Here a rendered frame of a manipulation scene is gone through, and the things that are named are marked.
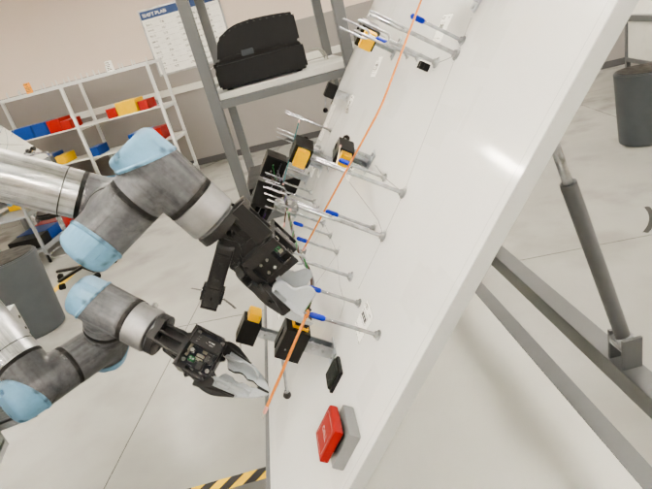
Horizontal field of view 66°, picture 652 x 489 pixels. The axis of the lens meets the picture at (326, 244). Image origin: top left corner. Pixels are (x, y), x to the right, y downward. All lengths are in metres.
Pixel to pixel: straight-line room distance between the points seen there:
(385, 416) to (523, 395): 0.58
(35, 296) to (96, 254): 3.55
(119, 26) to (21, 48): 1.61
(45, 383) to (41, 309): 3.37
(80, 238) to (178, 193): 0.13
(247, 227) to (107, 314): 0.30
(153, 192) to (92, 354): 0.38
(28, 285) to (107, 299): 3.34
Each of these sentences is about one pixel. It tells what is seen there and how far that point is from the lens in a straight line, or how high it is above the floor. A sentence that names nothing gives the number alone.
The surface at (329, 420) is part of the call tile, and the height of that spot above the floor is 1.13.
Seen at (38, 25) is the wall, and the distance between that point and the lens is 9.35.
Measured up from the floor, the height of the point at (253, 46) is 1.57.
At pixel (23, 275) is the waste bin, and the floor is 0.50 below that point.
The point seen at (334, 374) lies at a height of 1.11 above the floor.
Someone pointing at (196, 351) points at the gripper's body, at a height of 1.16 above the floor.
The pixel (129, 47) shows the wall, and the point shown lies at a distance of 8.76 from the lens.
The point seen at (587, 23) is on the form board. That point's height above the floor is 1.52.
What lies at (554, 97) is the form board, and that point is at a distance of 0.53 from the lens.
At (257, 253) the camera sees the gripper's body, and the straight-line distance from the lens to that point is 0.70.
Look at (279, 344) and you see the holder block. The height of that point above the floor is 1.15.
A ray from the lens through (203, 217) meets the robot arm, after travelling 0.68.
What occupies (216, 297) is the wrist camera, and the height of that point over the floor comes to 1.26.
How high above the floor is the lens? 1.58
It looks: 23 degrees down
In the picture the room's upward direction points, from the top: 15 degrees counter-clockwise
